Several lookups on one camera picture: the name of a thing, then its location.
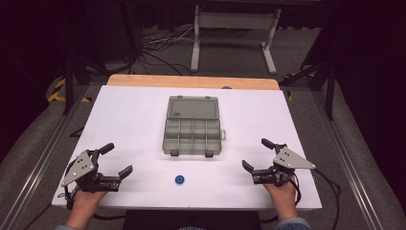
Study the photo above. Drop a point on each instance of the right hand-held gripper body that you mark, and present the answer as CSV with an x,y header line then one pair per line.
x,y
288,159

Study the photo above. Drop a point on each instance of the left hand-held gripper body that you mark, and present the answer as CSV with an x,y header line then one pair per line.
x,y
83,166

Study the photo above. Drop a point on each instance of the clear grey plastic organizer box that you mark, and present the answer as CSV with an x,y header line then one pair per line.
x,y
192,127

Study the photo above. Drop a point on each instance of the person's left hand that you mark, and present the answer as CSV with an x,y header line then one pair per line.
x,y
84,202

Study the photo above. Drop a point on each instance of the person's right hand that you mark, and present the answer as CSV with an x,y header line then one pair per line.
x,y
282,198

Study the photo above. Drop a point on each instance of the yellow and black floor tape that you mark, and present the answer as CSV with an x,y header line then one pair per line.
x,y
57,92

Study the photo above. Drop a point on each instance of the black metal stand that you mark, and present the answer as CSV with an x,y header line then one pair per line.
x,y
68,83
328,86

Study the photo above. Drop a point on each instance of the white metal stand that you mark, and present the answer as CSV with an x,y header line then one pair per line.
x,y
234,22

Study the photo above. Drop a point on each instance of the aluminium rail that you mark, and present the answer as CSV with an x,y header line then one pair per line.
x,y
41,153
354,159

